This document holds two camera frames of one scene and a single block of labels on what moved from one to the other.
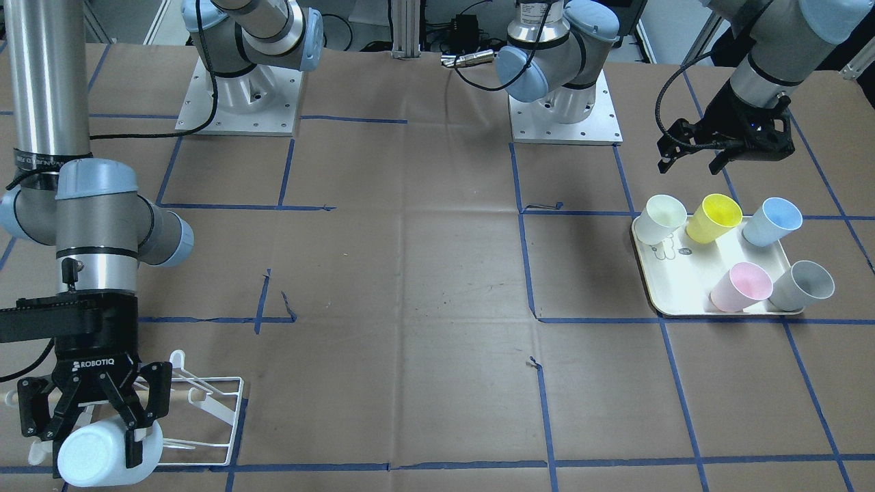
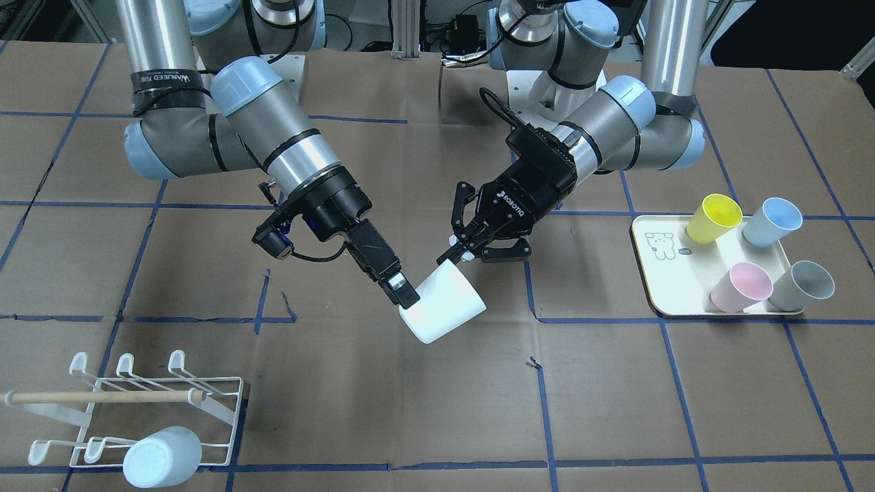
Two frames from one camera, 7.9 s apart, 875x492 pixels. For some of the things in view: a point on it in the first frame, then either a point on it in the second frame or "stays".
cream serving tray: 681,271 stays
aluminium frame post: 406,29 stays
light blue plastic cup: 94,454 → 166,458
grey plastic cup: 805,281 stays
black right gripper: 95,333 → 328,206
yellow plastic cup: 711,218 stays
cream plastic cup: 662,216 → 448,301
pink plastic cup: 743,284 stays
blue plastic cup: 775,219 stays
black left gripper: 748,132 → 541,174
